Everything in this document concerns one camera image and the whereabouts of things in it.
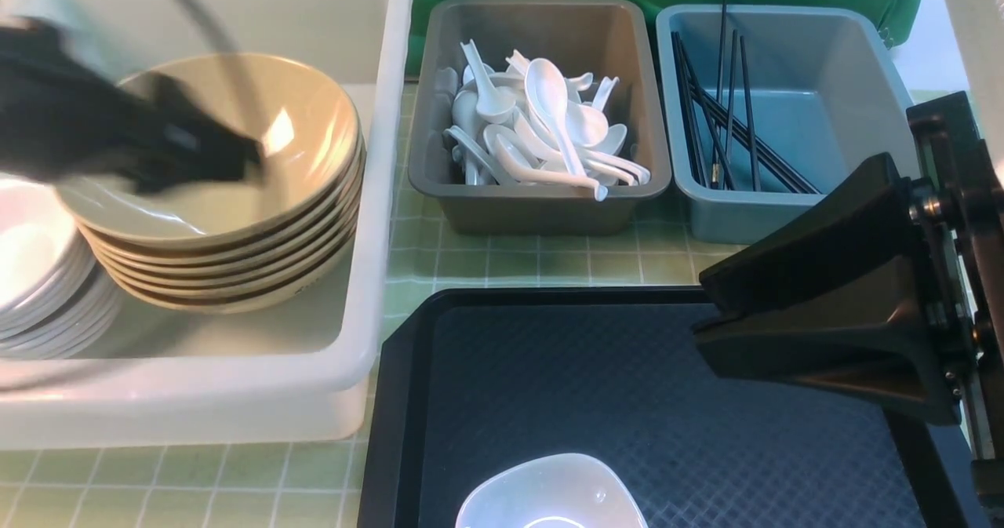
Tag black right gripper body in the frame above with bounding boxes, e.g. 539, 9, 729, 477
907, 91, 1003, 527

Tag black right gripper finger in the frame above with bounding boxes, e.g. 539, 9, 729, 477
699, 152, 931, 317
693, 293, 961, 427

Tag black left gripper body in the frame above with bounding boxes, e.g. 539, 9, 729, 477
1, 18, 158, 184

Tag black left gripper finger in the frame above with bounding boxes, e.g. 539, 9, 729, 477
133, 73, 264, 195

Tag large tan noodle bowl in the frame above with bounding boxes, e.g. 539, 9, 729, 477
54, 53, 363, 249

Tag white ceramic soup spoon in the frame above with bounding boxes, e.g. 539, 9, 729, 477
525, 57, 587, 177

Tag white square dish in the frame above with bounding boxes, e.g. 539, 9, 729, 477
455, 453, 648, 527

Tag blue plastic chopstick bin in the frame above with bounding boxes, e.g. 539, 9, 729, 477
656, 5, 919, 245

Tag black chopsticks in bin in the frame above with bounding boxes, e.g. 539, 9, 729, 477
671, 0, 819, 195

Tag stack of white dishes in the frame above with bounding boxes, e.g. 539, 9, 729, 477
1, 174, 126, 360

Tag large white plastic tub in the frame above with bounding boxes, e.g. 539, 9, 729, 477
2, 0, 413, 450

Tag grey plastic spoon bin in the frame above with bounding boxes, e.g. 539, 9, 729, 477
408, 0, 673, 235

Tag pile of white spoons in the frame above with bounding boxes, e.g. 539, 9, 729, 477
440, 41, 652, 202

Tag green checkered tablecloth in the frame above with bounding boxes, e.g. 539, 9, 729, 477
1, 82, 738, 527

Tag black serving tray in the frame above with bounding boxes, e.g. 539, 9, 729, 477
358, 286, 1004, 528

